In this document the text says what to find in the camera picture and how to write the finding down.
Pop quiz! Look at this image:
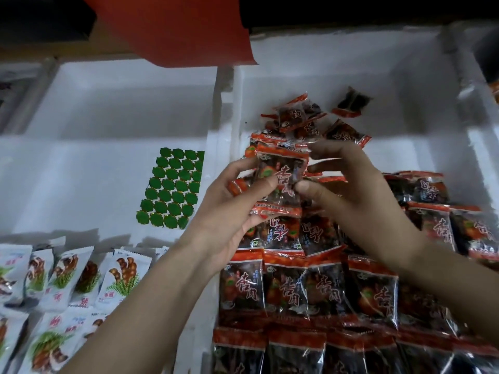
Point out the person's right hand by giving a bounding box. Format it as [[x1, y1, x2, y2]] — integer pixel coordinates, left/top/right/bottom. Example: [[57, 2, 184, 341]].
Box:
[[295, 140, 426, 271]]

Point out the person's left hand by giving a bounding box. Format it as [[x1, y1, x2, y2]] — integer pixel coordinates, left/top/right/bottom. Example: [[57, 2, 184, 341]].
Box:
[[179, 157, 280, 281]]

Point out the dark red snack packet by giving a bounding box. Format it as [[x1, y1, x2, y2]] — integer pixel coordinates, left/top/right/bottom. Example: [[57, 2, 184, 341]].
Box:
[[251, 144, 311, 221]]

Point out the pile of dark red packets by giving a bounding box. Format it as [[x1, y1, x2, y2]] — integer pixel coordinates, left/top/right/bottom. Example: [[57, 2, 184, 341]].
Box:
[[211, 85, 499, 374]]

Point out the pile of white printed packets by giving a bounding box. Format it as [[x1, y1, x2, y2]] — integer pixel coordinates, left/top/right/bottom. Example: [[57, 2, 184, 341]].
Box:
[[0, 237, 171, 374]]

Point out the person's left forearm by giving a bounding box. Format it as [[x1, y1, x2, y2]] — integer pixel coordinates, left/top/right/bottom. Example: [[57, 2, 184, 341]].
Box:
[[58, 257, 215, 374]]

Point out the green leaf-pattern sheet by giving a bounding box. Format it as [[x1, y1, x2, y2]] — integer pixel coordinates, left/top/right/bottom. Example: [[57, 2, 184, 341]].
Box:
[[136, 146, 206, 231]]

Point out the red scalloped sign yellow lettering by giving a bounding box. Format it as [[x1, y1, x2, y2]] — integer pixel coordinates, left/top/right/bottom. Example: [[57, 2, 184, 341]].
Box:
[[82, 0, 258, 69]]

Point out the black metal guard rail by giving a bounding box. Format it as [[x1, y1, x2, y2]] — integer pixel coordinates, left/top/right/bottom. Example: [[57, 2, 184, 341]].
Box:
[[238, 0, 499, 30], [0, 0, 98, 45]]

